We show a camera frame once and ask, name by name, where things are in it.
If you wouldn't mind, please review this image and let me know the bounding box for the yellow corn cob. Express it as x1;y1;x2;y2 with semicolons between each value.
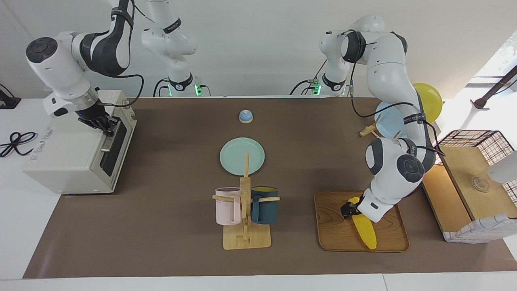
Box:
348;197;378;250

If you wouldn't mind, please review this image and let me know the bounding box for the glass oven door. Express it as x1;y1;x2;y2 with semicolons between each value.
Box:
98;108;137;188

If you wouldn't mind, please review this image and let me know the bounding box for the mint green plate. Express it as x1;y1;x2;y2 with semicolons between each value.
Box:
219;137;266;177

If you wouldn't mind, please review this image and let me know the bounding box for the white toaster oven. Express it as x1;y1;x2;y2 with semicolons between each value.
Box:
23;90;138;195

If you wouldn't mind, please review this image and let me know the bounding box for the brown wooden tray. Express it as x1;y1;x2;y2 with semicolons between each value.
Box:
314;190;410;253

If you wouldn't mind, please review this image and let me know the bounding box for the wooden plate rack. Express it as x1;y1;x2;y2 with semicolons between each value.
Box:
359;124;404;140

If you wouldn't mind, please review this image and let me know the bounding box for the dark blue mug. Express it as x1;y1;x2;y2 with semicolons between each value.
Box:
250;186;279;225

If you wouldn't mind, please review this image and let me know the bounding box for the black desk clamp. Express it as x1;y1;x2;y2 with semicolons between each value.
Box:
0;84;21;110

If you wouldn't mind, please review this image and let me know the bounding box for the light blue plate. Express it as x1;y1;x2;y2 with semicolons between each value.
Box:
374;102;408;139

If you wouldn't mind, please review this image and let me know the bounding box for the wooden mug tree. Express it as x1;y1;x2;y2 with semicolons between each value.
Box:
212;153;281;250

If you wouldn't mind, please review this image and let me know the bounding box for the brown table mat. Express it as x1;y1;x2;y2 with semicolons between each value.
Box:
22;96;517;279

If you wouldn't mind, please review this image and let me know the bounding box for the pink mug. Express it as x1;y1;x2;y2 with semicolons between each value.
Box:
215;187;243;226

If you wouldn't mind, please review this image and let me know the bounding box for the small clear glass dish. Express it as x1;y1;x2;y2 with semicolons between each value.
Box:
472;176;490;193

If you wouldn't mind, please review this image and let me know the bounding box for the yellow plate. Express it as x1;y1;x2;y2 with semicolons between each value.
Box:
412;83;443;124

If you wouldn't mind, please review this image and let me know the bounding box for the white cylinder object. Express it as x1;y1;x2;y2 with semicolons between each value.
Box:
487;151;517;185

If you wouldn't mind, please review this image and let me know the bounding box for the black stand pole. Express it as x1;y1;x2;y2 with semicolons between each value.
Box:
471;65;517;110

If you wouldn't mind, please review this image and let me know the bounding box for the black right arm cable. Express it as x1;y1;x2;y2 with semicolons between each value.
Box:
97;74;145;108

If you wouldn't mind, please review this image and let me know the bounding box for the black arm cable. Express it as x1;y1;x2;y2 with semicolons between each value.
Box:
97;74;145;108
341;29;447;157

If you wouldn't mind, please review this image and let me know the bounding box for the black base cable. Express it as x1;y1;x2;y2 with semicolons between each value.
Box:
153;78;170;97
290;60;328;96

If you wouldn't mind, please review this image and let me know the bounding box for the coiled black power cord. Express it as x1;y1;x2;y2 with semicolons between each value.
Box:
0;131;38;158

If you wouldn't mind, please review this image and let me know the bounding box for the wire basket with wooden shelves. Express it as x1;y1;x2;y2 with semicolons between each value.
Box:
422;130;517;244

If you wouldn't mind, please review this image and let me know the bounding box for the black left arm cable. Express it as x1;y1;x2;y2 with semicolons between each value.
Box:
341;29;447;157

